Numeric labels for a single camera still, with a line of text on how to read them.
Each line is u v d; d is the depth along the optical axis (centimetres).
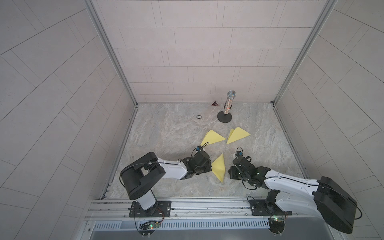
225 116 108
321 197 42
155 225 65
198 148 81
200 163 67
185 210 71
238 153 78
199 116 108
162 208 71
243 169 64
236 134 98
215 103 116
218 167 84
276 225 69
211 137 95
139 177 45
